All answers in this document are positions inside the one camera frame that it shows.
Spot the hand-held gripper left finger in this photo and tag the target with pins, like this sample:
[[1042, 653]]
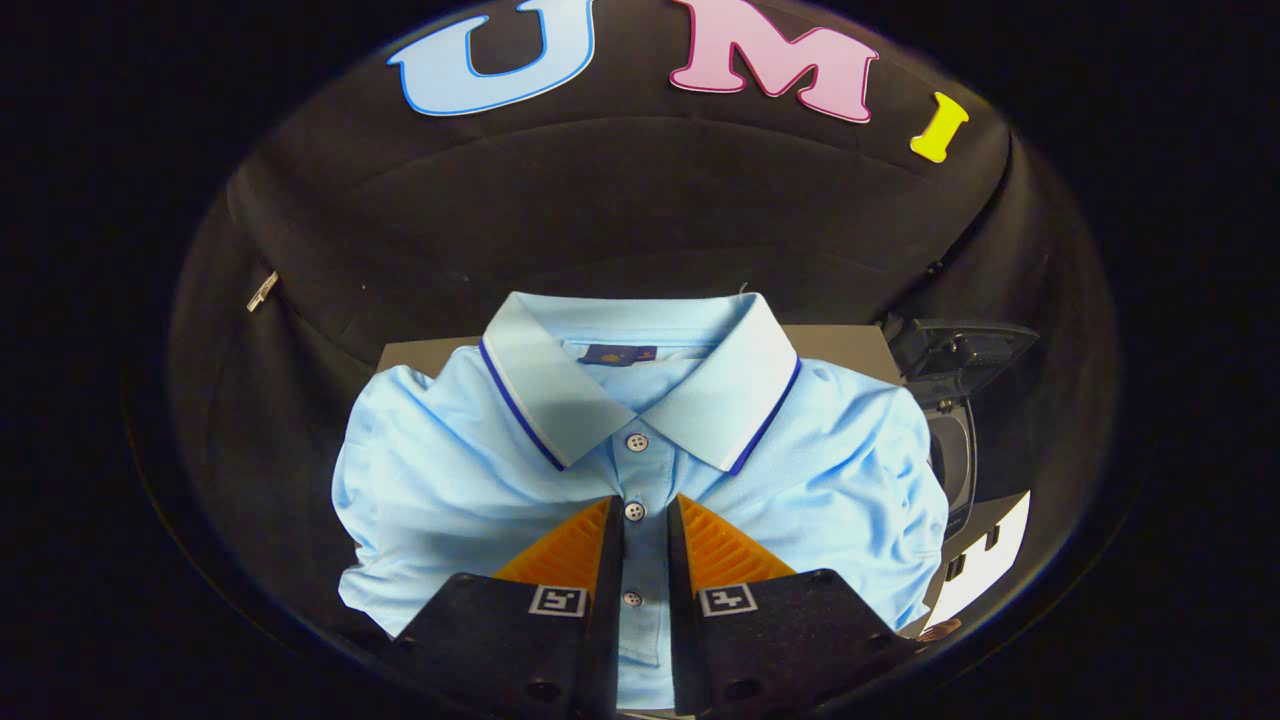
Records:
[[608, 620]]

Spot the light blue polo shirt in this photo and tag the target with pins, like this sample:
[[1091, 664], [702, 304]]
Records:
[[450, 480]]

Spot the silver cloth clip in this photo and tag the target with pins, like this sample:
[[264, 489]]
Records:
[[262, 291]]

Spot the black backdrop cloth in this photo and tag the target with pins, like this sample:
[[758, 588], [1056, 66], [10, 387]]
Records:
[[600, 200]]

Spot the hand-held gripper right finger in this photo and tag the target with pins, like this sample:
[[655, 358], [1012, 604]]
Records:
[[683, 620]]

